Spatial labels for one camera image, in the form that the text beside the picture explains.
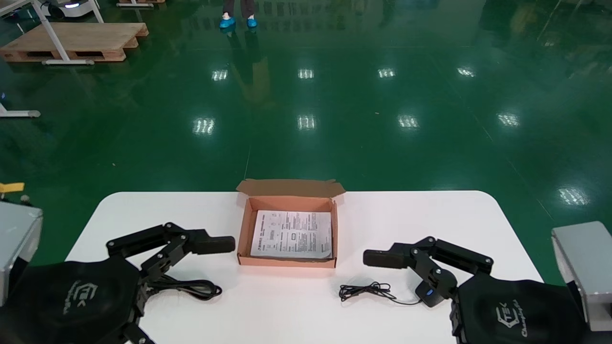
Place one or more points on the white metal table frame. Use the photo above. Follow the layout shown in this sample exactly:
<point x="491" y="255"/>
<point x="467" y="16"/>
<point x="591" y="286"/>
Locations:
<point x="52" y="38"/>

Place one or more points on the large wooden pallet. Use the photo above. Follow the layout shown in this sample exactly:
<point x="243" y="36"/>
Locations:
<point x="81" y="40"/>

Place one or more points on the white printed instruction sheet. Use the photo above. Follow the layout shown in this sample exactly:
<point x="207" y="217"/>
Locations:
<point x="291" y="234"/>

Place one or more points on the small wooden pallet edge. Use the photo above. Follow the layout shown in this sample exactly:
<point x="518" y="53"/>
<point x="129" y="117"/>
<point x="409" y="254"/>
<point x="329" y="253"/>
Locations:
<point x="141" y="2"/>

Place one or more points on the white metal floor leg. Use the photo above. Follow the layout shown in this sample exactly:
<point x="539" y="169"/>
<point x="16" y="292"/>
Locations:
<point x="19" y="113"/>

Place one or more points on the yellow flat object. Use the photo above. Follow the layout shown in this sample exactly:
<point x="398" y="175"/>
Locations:
<point x="10" y="187"/>

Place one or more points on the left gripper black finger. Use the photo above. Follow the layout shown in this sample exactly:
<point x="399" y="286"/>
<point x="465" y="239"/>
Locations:
<point x="138" y="335"/>
<point x="213" y="244"/>

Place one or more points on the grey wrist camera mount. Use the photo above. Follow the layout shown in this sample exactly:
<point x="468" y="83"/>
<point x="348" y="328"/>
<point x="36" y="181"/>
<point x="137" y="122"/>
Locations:
<point x="585" y="267"/>
<point x="16" y="239"/>

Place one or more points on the right gripper black cloth-covered body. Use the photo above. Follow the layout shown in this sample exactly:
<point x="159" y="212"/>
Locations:
<point x="521" y="315"/>

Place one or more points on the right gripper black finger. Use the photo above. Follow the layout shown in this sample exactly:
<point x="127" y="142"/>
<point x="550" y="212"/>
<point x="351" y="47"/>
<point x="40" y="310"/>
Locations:
<point x="458" y="325"/>
<point x="385" y="258"/>

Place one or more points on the open brown cardboard storage box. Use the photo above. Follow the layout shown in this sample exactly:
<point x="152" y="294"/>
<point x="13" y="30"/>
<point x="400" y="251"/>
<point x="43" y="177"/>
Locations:
<point x="245" y="236"/>

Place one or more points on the left gripper black cloth-covered body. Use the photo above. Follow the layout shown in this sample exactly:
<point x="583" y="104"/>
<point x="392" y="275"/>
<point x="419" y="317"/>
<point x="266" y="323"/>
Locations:
<point x="62" y="301"/>

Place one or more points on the person wearing blue shoe covers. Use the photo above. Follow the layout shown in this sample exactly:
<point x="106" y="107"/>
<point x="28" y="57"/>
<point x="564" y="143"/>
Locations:
<point x="227" y="22"/>

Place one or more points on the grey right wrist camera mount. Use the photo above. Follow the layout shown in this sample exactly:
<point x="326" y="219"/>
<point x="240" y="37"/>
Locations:
<point x="585" y="267"/>

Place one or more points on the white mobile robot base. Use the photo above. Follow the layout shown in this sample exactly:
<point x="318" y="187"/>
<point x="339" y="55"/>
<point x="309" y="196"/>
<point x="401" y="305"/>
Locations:
<point x="71" y="8"/>

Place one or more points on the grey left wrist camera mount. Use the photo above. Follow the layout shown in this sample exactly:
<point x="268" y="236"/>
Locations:
<point x="16" y="239"/>

